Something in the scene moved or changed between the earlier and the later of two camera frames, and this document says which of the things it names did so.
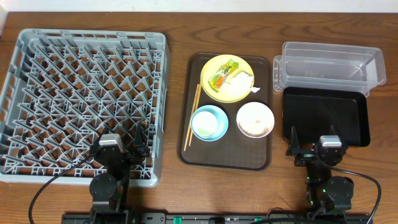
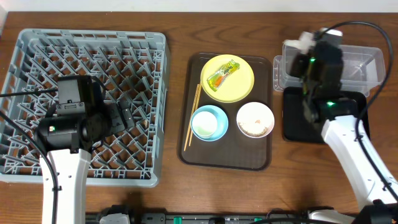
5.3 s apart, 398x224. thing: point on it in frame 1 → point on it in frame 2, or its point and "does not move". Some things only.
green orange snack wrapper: (216, 80) does not move
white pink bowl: (255, 119) does not move
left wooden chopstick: (192, 112) does not move
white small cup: (204, 124) does not move
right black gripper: (305, 155) → (300, 60)
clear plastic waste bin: (326, 65) does not move
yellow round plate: (210, 68) does not move
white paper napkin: (241, 83) → (306, 42)
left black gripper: (125, 156) → (125, 115)
